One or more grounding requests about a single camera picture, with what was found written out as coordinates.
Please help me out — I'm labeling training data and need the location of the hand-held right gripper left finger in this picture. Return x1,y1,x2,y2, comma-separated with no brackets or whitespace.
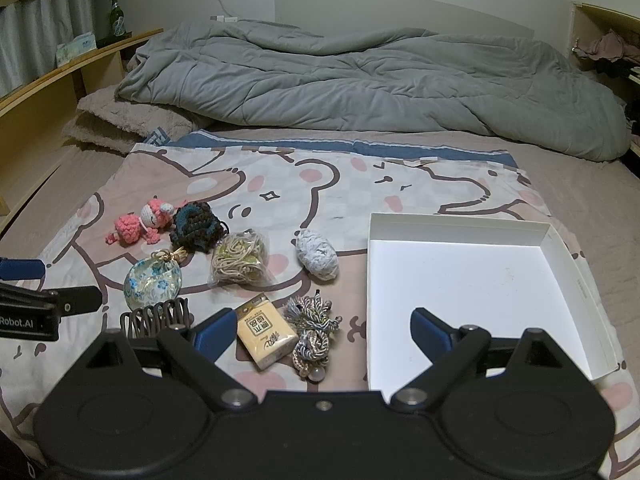
85,308,257,412

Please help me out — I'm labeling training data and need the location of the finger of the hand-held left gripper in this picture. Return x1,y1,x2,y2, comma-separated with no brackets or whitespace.
0,285,104,317
0,257,45,282

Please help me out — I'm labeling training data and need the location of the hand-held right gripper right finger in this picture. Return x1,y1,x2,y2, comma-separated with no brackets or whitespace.
390,308,564,412

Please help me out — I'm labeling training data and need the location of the yellow tissue packet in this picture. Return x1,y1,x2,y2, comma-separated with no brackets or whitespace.
235,296,299,372

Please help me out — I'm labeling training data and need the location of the white cardboard box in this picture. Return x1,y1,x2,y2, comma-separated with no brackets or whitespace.
366,212,621,392

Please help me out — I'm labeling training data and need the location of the clear bag of beige cords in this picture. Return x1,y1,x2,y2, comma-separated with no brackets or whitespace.
209,228,277,288

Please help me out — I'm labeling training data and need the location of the pink crochet doll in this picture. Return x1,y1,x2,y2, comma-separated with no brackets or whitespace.
104,198,180,247

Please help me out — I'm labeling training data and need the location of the black hair claw clip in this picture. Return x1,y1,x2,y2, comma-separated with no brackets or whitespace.
119,298,192,346

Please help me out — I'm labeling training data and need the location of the floral fabric pouch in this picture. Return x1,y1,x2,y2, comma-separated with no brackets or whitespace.
123,249,191,314

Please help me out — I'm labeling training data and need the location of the dark crochet scrunchie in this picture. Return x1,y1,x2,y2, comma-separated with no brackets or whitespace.
169,201,230,253

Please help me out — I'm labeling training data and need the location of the grey white yarn ball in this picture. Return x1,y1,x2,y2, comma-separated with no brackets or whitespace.
294,228,341,283

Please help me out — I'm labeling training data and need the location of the wooden bedside shelf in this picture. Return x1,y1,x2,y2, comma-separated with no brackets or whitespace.
0,27,165,236

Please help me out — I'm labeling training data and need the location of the cartoon bear printed blanket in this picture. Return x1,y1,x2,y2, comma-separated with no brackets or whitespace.
0,129,640,480

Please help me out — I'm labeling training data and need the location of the beige fuzzy blanket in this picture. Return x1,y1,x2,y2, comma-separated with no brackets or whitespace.
61,84,208,155

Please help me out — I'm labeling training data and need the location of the blue patterned cloth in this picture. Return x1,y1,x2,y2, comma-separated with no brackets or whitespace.
142,127,171,149

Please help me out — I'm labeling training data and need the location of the green white tissue pack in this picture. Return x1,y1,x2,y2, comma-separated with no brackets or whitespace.
55,32,99,68

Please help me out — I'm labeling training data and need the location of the grey curtain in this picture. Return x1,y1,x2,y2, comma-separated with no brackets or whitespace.
0,0,103,100

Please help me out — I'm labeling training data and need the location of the grey duvet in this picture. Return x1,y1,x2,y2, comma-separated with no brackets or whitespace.
115,19,632,162

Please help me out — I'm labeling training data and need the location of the green glass bottle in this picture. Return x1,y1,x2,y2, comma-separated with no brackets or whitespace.
107,0,127,41

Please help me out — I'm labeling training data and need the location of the grey headboard panel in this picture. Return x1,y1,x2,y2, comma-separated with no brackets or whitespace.
274,0,536,41

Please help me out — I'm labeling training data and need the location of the pile of pink clothes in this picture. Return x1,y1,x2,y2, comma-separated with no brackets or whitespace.
574,30,640,81

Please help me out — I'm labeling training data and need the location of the wooden open shelf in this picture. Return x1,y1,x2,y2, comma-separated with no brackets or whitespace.
569,2,640,181

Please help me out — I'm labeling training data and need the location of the braided cord bundle with bead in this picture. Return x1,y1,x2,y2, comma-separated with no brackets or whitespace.
283,295,343,383

